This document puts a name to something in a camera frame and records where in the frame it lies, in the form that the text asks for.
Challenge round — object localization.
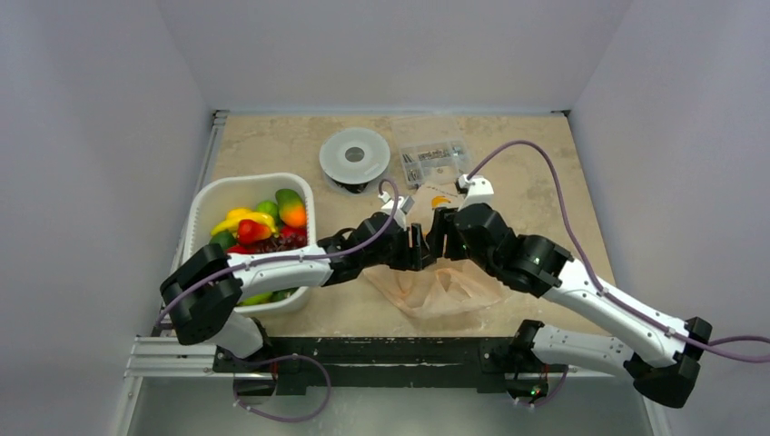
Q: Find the orange printed plastic bag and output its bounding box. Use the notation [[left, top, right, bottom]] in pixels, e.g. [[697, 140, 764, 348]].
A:
[[361, 183, 512, 320]]

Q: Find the green orange mango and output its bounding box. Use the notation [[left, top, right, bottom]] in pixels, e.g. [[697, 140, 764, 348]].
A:
[[275, 189, 307, 228]]

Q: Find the red orange fake fruit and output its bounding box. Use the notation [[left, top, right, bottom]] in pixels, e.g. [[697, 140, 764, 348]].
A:
[[236, 219, 272, 245]]

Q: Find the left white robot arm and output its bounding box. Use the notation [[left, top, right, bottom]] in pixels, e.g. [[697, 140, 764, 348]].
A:
[[160, 213, 436, 372]]

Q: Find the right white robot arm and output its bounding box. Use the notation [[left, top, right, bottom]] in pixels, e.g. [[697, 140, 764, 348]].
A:
[[427, 203, 712, 409]]

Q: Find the clear screw organizer box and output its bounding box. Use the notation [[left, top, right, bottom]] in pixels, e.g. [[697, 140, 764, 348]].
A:
[[390, 115, 474, 189]]

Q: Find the grey filament spool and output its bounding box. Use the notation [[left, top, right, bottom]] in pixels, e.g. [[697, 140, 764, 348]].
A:
[[319, 127, 390, 195]]

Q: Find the red purple grape bunch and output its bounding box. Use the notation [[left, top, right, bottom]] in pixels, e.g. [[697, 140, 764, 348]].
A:
[[247, 235, 307, 254]]

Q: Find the red apple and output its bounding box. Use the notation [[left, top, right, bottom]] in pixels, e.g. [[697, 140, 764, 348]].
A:
[[280, 225, 307, 241]]

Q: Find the small green lime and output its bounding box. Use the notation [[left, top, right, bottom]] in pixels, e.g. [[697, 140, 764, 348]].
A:
[[254, 200, 280, 222]]

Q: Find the yellow banana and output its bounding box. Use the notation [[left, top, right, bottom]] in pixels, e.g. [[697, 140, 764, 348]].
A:
[[210, 209, 279, 236]]

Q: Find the white plastic basket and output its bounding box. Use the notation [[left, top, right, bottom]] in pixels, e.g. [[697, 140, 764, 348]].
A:
[[180, 173, 322, 317]]

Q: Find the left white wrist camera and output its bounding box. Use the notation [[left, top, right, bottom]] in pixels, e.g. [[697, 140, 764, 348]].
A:
[[378, 192, 414, 230]]

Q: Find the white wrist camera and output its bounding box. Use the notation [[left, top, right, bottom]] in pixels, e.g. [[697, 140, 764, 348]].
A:
[[378, 192, 414, 230], [455, 174, 494, 210]]

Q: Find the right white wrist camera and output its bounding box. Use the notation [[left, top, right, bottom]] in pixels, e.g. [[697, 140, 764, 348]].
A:
[[455, 174, 494, 210]]

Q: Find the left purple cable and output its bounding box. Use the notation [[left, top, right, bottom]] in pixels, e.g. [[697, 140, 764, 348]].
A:
[[154, 177, 401, 329]]

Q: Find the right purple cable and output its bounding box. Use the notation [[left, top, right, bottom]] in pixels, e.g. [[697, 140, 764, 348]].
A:
[[466, 140, 770, 364]]

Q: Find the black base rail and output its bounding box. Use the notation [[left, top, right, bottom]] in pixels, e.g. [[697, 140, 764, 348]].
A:
[[212, 337, 567, 397]]

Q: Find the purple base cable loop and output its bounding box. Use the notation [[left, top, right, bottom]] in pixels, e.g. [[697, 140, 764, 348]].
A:
[[232, 351, 335, 422]]

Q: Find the aluminium frame rail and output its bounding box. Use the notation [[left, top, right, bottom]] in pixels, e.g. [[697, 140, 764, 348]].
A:
[[123, 109, 230, 381]]

